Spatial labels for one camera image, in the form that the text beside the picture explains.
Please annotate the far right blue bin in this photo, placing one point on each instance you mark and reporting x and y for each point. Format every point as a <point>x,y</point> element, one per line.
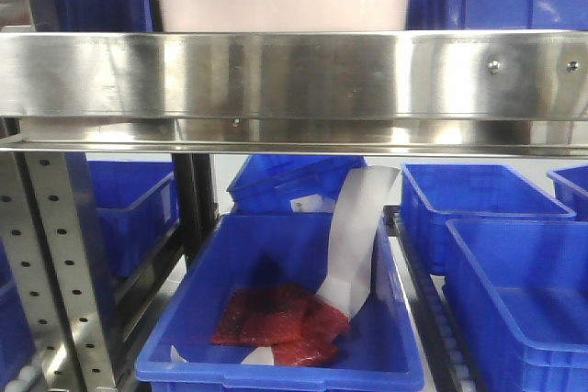
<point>570,185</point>

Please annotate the stainless steel shelf beam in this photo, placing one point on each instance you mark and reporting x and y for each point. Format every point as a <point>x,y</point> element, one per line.
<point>400,93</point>

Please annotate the white paper strip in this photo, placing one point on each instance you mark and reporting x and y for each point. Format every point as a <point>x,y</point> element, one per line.
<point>328,255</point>

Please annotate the right rear blue bin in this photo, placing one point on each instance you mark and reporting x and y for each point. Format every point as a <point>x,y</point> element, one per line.
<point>436,192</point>

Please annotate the far left lower blue bin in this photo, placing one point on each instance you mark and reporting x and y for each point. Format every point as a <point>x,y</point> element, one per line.
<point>17,346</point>

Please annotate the right front blue bin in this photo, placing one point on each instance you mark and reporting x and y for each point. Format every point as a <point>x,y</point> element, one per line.
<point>518,291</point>

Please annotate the perforated steel upright post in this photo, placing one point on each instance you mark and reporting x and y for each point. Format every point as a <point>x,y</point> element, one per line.
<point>49,223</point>

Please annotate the red mesh bags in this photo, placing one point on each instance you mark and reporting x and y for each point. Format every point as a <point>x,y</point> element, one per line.
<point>296,326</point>

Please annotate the tilted blue bin behind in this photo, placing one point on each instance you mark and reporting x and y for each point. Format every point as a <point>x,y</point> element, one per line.
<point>285,184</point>

